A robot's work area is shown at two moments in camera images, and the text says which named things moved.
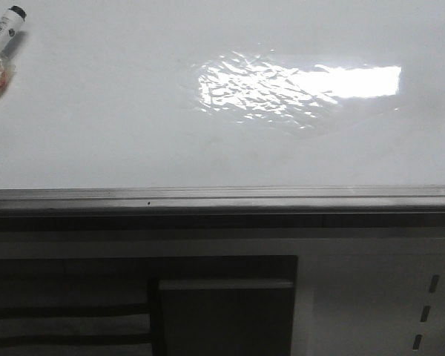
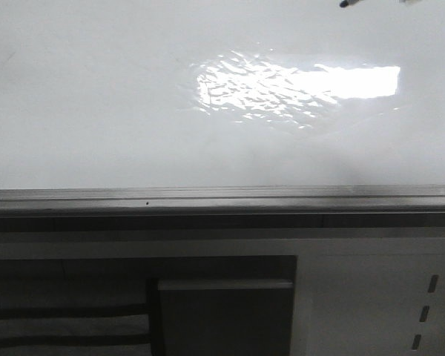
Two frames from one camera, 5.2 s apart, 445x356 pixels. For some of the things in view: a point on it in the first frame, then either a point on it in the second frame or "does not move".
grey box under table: (228, 317) does not move
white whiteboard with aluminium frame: (119, 107) does not move
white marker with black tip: (3, 35) to (348, 3)
